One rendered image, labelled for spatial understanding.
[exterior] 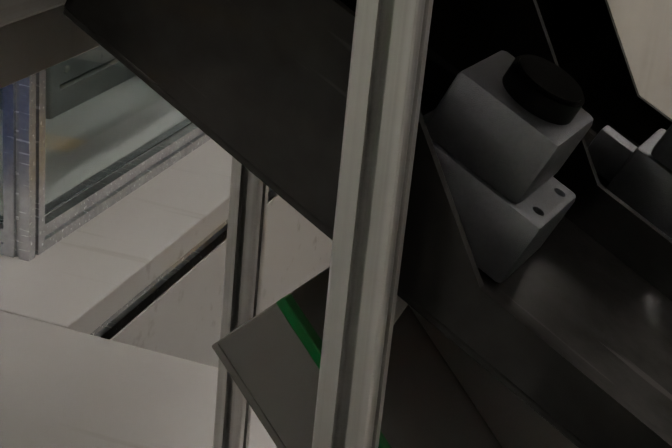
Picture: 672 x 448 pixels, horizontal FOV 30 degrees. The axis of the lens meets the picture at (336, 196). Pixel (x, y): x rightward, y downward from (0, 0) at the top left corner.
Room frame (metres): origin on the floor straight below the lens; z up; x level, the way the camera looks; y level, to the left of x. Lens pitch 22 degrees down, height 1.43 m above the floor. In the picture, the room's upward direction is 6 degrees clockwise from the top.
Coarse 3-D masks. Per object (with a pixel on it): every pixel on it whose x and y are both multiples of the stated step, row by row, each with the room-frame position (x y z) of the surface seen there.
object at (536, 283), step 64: (128, 0) 0.45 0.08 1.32; (192, 0) 0.44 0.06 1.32; (256, 0) 0.43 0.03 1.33; (320, 0) 0.41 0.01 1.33; (448, 0) 0.53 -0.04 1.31; (512, 0) 0.52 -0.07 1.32; (128, 64) 0.45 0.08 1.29; (192, 64) 0.44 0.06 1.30; (256, 64) 0.43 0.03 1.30; (320, 64) 0.41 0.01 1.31; (448, 64) 0.53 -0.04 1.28; (256, 128) 0.42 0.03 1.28; (320, 128) 0.41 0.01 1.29; (320, 192) 0.41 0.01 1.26; (448, 192) 0.39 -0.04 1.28; (576, 192) 0.50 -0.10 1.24; (448, 256) 0.39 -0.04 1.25; (576, 256) 0.47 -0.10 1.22; (640, 256) 0.49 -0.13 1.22; (448, 320) 0.39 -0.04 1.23; (512, 320) 0.38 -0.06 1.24; (576, 320) 0.43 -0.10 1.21; (640, 320) 0.45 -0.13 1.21; (512, 384) 0.38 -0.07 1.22; (576, 384) 0.37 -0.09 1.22; (640, 384) 0.41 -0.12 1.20
